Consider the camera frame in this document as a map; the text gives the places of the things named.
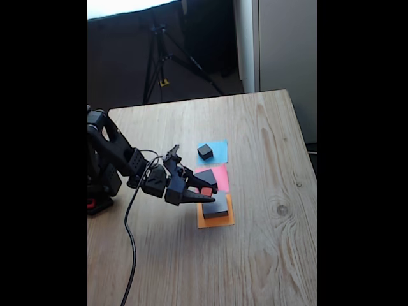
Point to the small red cube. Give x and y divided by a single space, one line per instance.
206 192

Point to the orange paper sheet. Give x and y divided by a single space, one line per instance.
216 223

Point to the black tripod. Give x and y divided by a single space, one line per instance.
194 63

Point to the red base clamp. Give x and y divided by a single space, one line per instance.
90 203

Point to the bright white panel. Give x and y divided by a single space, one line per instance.
127 6

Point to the large flat black block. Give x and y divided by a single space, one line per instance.
220 208

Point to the blue paper sheet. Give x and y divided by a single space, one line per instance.
220 151

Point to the medium black block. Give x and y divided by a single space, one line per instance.
207 175

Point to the white cabinet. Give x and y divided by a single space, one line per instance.
287 48

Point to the pink paper sheet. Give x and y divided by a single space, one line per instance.
223 178

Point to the small black cube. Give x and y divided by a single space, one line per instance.
205 151

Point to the bare circuit board camera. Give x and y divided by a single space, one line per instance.
173 152

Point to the yellow tripod tag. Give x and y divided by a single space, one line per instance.
164 83

